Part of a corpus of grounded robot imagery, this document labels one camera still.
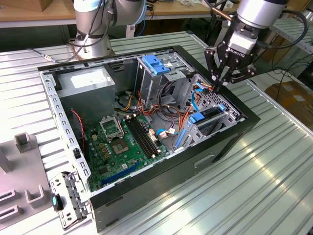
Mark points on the grey parts rack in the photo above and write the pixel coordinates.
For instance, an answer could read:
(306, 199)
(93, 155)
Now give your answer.
(24, 171)

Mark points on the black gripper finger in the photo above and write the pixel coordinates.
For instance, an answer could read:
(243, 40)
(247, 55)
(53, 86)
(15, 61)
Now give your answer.
(242, 76)
(210, 63)

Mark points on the grey power supply unit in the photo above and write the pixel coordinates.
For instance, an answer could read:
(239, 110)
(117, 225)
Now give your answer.
(85, 98)

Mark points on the shiny silver cylinder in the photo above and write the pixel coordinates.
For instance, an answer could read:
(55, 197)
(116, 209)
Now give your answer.
(308, 16)

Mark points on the brown cardboard box on desk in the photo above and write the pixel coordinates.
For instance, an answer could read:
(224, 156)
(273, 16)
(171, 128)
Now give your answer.
(41, 4)

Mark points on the black plastic case latch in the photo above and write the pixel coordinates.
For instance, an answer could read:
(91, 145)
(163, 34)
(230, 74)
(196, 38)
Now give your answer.
(77, 153)

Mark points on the black RAM slot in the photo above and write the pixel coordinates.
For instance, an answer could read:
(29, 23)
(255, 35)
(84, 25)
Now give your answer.
(139, 137)
(144, 137)

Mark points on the grey metal disk bay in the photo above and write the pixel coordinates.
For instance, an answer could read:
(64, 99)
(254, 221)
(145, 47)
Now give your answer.
(215, 126)

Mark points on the CPU socket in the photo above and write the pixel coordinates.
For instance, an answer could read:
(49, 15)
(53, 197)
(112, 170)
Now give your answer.
(119, 147)

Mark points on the hard disk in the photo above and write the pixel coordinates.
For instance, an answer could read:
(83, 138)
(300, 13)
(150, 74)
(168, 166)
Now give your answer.
(196, 118)

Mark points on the grey metal drive cage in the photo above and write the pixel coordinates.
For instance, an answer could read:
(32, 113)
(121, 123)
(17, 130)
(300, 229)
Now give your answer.
(149, 85)

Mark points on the black open PC case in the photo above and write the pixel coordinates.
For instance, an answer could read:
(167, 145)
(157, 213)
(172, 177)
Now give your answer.
(159, 186)

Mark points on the blue plastic drive latch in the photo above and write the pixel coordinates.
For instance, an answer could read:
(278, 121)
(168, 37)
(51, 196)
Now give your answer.
(154, 64)

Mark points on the large brown cardboard box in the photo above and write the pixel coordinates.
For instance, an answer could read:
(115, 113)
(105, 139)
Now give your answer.
(293, 98)

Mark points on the metal slot retainer bracket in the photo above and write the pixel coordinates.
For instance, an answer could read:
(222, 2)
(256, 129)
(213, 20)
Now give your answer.
(71, 195)

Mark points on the green motherboard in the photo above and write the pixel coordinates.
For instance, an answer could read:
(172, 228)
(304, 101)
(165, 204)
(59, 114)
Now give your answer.
(115, 164)

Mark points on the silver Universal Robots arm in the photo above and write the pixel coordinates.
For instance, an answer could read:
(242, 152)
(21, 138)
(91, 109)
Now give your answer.
(256, 9)

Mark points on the blue expansion slot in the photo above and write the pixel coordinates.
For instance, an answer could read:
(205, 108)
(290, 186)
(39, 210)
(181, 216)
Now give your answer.
(122, 172)

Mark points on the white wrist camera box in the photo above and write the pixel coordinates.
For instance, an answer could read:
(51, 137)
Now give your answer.
(240, 41)

